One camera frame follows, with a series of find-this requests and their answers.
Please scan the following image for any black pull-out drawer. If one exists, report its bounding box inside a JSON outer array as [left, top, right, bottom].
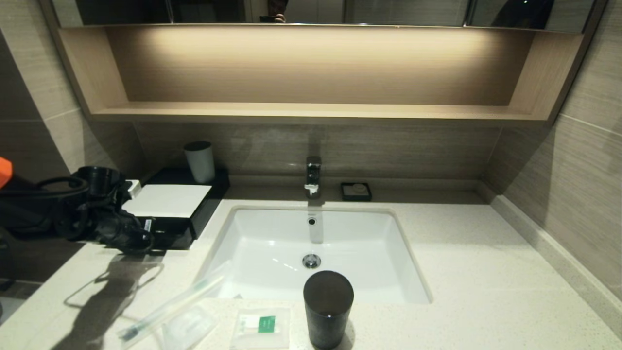
[[155, 219, 196, 249]]

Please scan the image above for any toothbrush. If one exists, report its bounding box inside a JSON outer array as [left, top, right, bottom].
[[118, 275, 226, 349]]

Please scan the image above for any clear plastic packet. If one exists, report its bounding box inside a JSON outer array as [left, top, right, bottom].
[[163, 304, 219, 350]]

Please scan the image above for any black drawer box case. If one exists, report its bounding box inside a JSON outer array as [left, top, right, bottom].
[[131, 168, 231, 249]]

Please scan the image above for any white cup with dark rim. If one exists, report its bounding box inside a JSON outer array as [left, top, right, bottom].
[[184, 141, 216, 184]]

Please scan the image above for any white sink basin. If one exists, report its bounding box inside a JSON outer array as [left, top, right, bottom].
[[190, 206, 433, 306]]

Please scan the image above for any white packet with green label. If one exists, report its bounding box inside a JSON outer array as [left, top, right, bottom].
[[230, 307, 291, 350]]

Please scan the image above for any chrome faucet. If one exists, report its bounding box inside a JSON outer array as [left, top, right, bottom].
[[305, 156, 323, 200]]

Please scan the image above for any black cup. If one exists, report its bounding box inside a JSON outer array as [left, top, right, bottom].
[[303, 270, 354, 350]]

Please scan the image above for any black soap dish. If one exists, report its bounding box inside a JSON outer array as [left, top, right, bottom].
[[341, 182, 372, 202]]

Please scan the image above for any mirror cabinet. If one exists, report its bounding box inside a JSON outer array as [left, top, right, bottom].
[[49, 0, 597, 34]]

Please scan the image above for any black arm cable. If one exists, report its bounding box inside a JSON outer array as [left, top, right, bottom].
[[34, 175, 122, 244]]

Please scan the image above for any wooden wall shelf niche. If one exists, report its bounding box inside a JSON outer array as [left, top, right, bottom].
[[41, 23, 608, 128]]

